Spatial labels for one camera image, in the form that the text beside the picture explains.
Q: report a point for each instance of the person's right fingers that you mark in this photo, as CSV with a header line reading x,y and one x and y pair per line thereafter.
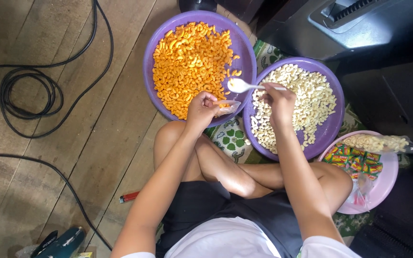
x,y
271,94

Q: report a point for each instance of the bundle of clear plastic bags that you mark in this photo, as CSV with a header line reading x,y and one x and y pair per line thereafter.
x,y
359,193

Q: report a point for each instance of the heap of white macaroni snacks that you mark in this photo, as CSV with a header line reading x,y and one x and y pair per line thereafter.
x,y
299,104

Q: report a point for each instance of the teal bottle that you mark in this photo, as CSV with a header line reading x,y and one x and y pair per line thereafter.
x,y
61,243

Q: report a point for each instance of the pile of seasoning sachets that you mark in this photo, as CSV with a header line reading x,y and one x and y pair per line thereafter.
x,y
357,161

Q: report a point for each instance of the clear bag of white macaroni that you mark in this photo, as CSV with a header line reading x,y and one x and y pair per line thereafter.
x,y
378,143

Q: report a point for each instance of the red lighter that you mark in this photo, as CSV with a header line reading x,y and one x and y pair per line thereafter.
x,y
129,196

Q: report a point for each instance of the white plastic spoon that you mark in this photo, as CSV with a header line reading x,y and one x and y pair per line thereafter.
x,y
249,86

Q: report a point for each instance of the black appliance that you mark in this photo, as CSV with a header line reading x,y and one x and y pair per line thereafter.
x,y
350,28

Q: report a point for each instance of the person's right hand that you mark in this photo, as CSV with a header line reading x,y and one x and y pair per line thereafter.
x,y
280,104

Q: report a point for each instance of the heap of orange macaroni snacks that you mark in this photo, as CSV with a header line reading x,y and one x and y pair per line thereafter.
x,y
192,68

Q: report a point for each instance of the green patterned mat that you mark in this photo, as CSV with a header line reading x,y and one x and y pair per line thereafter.
x,y
235,139

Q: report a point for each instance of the small clear plastic bag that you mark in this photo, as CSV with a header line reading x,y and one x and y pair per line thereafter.
x,y
228,106

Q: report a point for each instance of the pink plastic basin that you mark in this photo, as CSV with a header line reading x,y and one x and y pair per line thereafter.
x,y
382,182

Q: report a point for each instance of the purple tray of orange macaroni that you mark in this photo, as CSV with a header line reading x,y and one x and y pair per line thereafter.
x,y
199,68

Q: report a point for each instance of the purple tray of white macaroni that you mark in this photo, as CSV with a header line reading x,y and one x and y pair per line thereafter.
x,y
296,107

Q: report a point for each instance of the person's left hand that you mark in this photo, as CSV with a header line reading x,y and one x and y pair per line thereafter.
x,y
200,111

